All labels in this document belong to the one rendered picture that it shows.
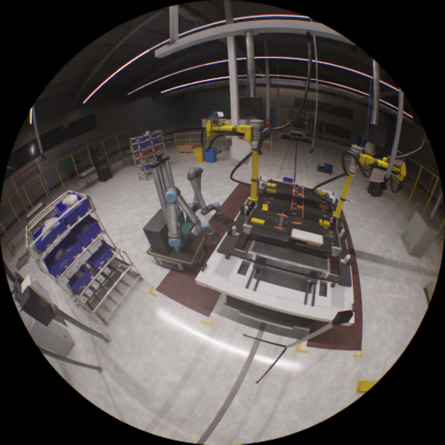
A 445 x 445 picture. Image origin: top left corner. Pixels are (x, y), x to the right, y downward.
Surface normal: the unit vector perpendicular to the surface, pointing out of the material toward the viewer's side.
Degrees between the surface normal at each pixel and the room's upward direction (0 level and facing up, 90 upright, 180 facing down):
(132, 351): 0
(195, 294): 0
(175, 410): 0
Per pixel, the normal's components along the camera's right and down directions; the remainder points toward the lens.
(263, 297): -0.05, -0.78
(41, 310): 0.91, 0.23
